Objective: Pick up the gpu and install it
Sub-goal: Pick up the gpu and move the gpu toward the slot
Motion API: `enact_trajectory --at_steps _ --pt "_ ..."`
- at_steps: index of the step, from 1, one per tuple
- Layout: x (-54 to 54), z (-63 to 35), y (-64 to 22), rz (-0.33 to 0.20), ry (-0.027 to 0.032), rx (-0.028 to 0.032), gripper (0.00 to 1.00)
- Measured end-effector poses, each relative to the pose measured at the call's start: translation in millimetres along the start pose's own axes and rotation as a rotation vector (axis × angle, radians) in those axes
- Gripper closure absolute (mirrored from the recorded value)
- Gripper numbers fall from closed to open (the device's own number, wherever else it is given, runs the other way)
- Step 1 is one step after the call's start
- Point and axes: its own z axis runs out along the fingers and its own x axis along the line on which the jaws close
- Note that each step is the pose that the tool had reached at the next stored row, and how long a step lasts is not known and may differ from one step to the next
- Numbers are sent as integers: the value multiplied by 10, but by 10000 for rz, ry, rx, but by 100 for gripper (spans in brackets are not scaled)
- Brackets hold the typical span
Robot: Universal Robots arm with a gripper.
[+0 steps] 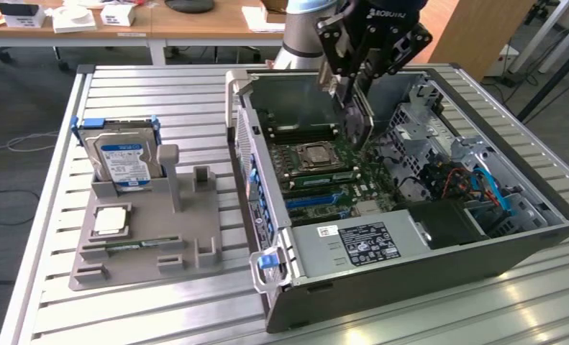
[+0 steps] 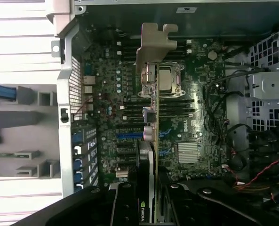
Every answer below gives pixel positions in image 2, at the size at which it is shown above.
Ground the open black PC case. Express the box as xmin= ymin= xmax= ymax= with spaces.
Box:
xmin=46 ymin=0 xmax=279 ymax=226

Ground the metal CPU socket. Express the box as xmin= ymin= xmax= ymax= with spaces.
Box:
xmin=136 ymin=61 xmax=185 ymax=97

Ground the grey plastic parts rack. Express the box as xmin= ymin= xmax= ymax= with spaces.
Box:
xmin=0 ymin=84 xmax=58 ymax=180

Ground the blue expansion slot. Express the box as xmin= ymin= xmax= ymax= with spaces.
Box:
xmin=117 ymin=133 xmax=168 ymax=142

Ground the red orange wire bundle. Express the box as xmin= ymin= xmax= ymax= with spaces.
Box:
xmin=233 ymin=157 xmax=279 ymax=192

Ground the hard disk in blue caddy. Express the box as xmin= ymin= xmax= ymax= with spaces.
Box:
xmin=0 ymin=82 xmax=15 ymax=102

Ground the silver finned heatsink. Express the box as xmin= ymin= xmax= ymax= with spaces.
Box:
xmin=178 ymin=142 xmax=199 ymax=163

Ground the thin red wire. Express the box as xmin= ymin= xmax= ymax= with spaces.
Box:
xmin=72 ymin=91 xmax=121 ymax=118

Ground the green Dell motherboard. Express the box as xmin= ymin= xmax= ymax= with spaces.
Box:
xmin=81 ymin=25 xmax=227 ymax=186

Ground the perforated metal drive cage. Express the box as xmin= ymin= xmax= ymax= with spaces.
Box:
xmin=247 ymin=30 xmax=279 ymax=132

